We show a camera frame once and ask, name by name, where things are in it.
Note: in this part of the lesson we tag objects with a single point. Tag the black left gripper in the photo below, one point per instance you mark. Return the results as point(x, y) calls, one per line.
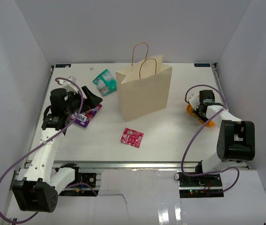
point(92, 101)

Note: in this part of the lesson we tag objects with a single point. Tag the red snack packet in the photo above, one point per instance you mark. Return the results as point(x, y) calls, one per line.
point(131, 137)

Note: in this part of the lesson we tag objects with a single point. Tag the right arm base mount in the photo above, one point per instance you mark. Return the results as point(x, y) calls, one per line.
point(208, 186)

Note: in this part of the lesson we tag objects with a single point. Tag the purple Fox's candy bag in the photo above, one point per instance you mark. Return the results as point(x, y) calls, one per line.
point(85, 118)

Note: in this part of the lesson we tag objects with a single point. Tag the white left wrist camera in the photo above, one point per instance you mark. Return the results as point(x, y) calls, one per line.
point(68, 86)

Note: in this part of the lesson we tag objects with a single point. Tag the beige paper bag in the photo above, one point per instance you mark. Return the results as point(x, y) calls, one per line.
point(143, 87)

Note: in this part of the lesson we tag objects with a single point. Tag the xdof label sticker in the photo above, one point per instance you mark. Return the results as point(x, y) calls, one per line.
point(62, 65)
point(202, 65)

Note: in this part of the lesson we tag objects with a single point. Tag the teal snack packet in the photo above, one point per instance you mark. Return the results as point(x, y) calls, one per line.
point(105, 83)

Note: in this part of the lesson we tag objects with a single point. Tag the aluminium front frame rail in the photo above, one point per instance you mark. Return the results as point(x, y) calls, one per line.
point(128, 165)

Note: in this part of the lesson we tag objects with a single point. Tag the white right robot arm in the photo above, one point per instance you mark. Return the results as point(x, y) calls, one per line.
point(236, 140)

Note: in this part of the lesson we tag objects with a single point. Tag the left XDOF label sticker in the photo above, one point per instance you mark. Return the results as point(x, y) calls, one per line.
point(62, 65)

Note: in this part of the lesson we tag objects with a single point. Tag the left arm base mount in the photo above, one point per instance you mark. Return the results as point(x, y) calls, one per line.
point(87, 182)

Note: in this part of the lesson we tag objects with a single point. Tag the right XDOF label sticker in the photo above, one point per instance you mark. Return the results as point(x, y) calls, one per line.
point(202, 65)

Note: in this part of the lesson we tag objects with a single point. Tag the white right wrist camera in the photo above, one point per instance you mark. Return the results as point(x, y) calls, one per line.
point(193, 100)

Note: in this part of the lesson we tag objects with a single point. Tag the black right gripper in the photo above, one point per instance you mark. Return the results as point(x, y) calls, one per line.
point(197, 111)

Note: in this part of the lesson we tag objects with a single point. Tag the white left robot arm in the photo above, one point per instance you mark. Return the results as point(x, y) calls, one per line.
point(38, 190)

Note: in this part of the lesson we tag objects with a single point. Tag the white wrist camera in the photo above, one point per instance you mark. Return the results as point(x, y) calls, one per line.
point(193, 100)
point(68, 86)

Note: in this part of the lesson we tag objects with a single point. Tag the orange gummy snack bag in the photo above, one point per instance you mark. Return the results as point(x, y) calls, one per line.
point(189, 109)

